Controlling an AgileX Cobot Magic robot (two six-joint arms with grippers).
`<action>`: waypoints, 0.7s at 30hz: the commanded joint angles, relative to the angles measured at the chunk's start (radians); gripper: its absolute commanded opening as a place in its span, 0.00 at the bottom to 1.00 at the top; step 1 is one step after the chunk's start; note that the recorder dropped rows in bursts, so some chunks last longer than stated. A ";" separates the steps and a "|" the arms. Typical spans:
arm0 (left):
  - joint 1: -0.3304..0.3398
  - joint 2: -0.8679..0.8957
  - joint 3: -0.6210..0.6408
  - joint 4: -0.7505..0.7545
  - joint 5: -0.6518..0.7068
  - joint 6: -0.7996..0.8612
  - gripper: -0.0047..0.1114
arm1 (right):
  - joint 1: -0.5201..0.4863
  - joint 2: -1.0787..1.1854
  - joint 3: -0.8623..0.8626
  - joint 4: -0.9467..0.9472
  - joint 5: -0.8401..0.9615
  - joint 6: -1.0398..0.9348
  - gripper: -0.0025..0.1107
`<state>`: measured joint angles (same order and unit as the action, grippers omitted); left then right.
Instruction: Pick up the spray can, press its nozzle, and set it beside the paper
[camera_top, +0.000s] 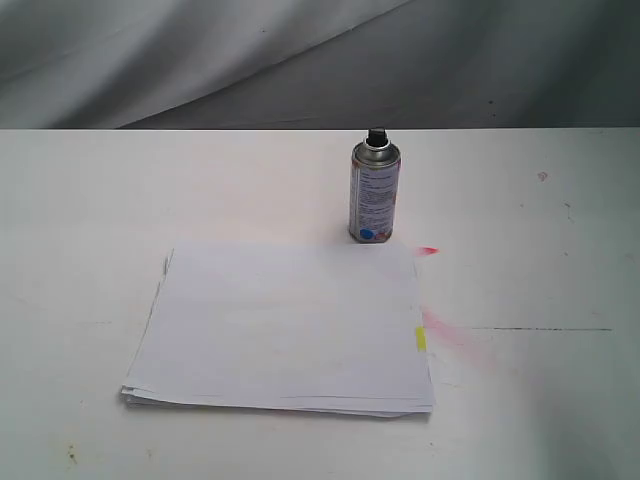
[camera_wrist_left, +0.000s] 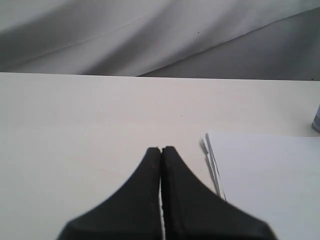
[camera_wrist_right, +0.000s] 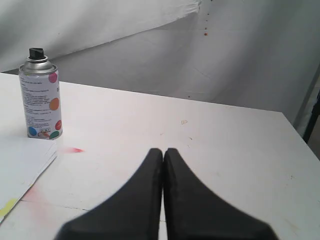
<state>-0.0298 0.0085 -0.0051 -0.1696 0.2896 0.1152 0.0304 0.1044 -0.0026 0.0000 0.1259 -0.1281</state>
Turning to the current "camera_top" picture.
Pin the silver spray paint can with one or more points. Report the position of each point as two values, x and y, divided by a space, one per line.
374 180

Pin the white paper stack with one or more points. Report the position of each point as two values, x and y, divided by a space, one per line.
327 328

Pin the grey backdrop cloth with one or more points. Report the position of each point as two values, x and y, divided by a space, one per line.
319 64

